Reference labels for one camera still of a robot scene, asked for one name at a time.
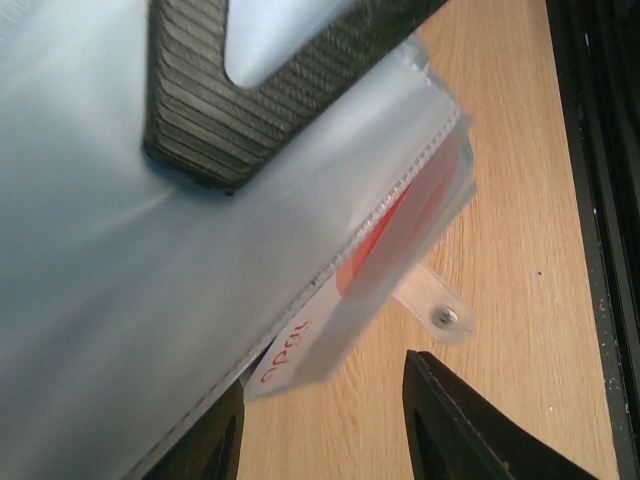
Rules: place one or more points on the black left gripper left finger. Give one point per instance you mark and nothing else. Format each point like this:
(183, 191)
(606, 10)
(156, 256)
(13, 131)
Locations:
(211, 448)

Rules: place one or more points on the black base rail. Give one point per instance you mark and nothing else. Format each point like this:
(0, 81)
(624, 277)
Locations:
(596, 50)

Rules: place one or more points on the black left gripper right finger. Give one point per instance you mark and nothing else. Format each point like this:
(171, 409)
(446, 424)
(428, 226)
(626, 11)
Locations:
(455, 433)

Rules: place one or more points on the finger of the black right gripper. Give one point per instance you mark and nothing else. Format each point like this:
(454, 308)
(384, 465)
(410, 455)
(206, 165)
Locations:
(230, 83)

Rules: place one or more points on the white red-dot credit card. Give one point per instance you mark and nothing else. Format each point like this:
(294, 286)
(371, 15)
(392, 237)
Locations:
(318, 338)

